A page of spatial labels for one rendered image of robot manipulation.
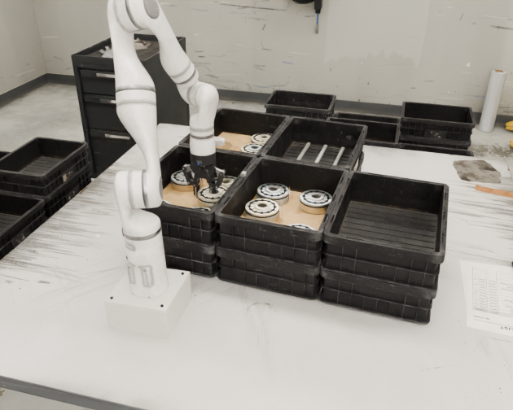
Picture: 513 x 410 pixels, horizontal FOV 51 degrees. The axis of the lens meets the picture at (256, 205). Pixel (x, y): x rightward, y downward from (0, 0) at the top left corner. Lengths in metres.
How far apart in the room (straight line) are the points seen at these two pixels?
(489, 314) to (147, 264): 0.91
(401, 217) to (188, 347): 0.75
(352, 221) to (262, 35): 3.49
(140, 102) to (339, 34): 3.68
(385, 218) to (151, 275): 0.73
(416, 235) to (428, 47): 3.34
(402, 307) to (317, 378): 0.32
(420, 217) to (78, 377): 1.06
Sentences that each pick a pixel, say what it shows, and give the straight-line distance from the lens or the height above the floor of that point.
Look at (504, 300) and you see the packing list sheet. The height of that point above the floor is 0.70.
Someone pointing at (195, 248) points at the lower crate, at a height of 0.81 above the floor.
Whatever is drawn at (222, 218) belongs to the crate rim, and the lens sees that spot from 1.45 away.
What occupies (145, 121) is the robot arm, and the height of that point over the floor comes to 1.22.
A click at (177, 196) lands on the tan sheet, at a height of 0.83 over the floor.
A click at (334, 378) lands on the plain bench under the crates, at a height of 0.70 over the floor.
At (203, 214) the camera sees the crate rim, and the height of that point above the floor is 0.93.
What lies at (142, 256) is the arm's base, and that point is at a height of 0.91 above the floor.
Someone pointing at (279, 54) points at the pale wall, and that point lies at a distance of 4.97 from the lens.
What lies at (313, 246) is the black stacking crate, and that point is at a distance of 1.42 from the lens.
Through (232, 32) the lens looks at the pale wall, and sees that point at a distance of 5.04.
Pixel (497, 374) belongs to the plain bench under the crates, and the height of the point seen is 0.70.
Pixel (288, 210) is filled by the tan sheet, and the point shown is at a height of 0.83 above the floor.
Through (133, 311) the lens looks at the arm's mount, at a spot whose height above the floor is 0.77.
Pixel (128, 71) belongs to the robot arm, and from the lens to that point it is 1.31.
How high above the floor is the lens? 1.67
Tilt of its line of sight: 30 degrees down
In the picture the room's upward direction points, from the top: 1 degrees clockwise
